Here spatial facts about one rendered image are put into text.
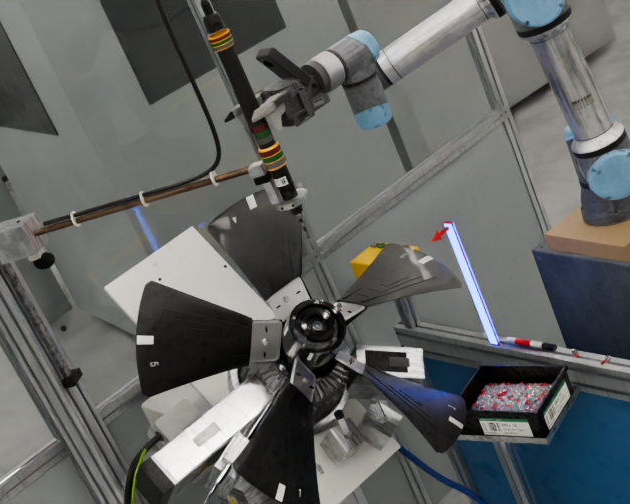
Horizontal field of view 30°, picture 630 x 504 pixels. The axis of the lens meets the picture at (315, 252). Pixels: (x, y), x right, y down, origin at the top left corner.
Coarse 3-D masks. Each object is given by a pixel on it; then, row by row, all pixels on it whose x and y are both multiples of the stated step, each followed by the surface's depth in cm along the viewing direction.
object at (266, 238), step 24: (264, 192) 255; (240, 216) 255; (264, 216) 253; (288, 216) 251; (216, 240) 256; (240, 240) 254; (264, 240) 251; (288, 240) 249; (240, 264) 253; (264, 264) 250; (288, 264) 246; (264, 288) 249
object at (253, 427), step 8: (280, 384) 244; (272, 400) 241; (264, 408) 240; (256, 416) 239; (264, 416) 239; (256, 424) 237; (248, 432) 236; (224, 472) 231; (216, 480) 231; (216, 488) 230; (208, 496) 229
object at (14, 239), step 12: (24, 216) 256; (36, 216) 256; (0, 228) 255; (12, 228) 252; (24, 228) 251; (36, 228) 255; (0, 240) 253; (12, 240) 252; (24, 240) 252; (36, 240) 254; (48, 240) 258; (0, 252) 255; (12, 252) 254; (24, 252) 253; (36, 252) 253
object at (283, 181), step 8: (208, 8) 220; (208, 16) 221; (216, 16) 221; (208, 24) 221; (216, 24) 221; (224, 24) 222; (208, 32) 222; (280, 168) 233; (272, 176) 234; (280, 176) 233; (288, 176) 234; (280, 184) 234; (288, 184) 234; (280, 192) 235; (288, 192) 235; (296, 192) 236; (288, 200) 235; (296, 208) 237
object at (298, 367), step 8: (296, 360) 236; (296, 368) 235; (304, 368) 238; (296, 376) 235; (304, 376) 238; (312, 376) 241; (296, 384) 235; (304, 384) 238; (312, 384) 241; (304, 392) 237; (312, 392) 240
